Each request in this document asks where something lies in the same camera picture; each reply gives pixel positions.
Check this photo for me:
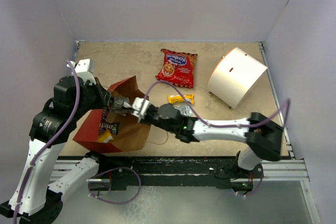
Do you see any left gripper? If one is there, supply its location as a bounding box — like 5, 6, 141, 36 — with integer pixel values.
73, 76, 112, 119

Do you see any red paper bag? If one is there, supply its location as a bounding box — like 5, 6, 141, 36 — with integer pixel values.
72, 76, 169, 154

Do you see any yellow snack bar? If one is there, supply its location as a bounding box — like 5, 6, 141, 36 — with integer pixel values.
168, 94, 194, 104

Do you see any silver blister pack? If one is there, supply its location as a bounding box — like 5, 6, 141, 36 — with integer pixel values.
109, 97, 133, 116
174, 105, 193, 116

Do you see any red cookie snack packet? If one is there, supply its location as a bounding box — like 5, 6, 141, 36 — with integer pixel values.
155, 49, 198, 89

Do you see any white cylindrical appliance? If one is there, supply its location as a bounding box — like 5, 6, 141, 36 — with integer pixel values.
207, 47, 267, 109

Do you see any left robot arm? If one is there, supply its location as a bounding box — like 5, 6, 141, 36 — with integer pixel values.
1, 76, 113, 223

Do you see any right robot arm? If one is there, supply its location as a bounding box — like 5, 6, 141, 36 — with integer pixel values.
133, 102, 284, 177

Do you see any yellow snack in bag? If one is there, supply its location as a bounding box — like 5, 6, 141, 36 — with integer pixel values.
97, 129, 113, 143

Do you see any purple candy packet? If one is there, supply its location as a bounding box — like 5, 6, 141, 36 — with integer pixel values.
99, 107, 119, 135

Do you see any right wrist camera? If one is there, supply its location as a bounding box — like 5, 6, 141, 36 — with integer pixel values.
132, 98, 151, 121

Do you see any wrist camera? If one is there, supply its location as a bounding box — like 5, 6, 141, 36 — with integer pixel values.
132, 98, 151, 121
75, 59, 95, 82

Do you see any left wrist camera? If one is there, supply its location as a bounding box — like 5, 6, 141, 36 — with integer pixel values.
75, 59, 95, 82

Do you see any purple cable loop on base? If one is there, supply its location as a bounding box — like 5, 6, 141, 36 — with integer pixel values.
88, 167, 142, 205

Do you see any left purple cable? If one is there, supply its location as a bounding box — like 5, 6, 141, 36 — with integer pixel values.
13, 59, 81, 224

